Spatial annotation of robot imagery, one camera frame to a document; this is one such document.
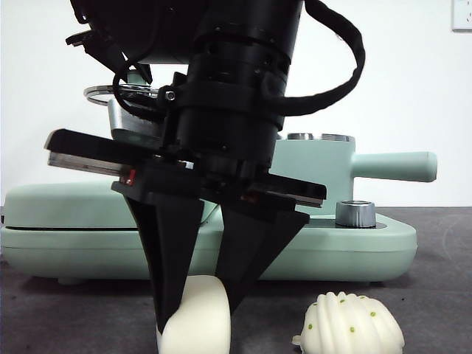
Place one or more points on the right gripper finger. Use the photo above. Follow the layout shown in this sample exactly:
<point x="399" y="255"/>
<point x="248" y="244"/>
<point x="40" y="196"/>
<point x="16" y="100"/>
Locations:
<point x="169" y="239"/>
<point x="250" y="239"/>

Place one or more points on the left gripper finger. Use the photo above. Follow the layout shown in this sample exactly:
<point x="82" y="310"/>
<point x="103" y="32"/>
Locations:
<point x="107" y="51"/>
<point x="145" y="73"/>

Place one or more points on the glass pot lid green knob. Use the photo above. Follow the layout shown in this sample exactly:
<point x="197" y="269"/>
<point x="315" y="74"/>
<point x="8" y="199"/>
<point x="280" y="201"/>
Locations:
<point x="133" y="78"/>

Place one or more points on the plain smooth white bun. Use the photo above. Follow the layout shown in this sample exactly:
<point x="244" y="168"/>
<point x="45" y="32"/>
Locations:
<point x="203" y="321"/>

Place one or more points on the pleated white bun green dots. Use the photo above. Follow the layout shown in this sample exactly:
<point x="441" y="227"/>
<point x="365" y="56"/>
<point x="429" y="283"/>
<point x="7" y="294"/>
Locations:
<point x="346" y="328"/>

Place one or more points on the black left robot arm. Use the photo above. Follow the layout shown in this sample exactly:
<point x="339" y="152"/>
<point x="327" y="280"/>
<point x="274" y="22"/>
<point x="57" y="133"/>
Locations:
<point x="92" y="11"/>

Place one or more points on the mint green griddle lid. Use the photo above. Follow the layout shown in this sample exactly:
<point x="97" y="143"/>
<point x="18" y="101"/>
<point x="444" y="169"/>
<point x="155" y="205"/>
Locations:
<point x="73" y="206"/>

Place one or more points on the mint green breakfast machine base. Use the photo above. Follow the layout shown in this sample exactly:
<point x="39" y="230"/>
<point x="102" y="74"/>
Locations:
<point x="73" y="250"/>

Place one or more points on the silver control knob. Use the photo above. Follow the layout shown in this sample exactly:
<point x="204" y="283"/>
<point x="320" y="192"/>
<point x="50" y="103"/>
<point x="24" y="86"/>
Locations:
<point x="355" y="214"/>

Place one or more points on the pale grey right camera box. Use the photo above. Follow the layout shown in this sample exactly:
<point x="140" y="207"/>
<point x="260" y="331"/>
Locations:
<point x="125" y="125"/>

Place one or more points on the white wall socket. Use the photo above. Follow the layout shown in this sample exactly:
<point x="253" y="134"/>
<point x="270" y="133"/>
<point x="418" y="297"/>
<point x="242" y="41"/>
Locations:
<point x="462" y="14"/>

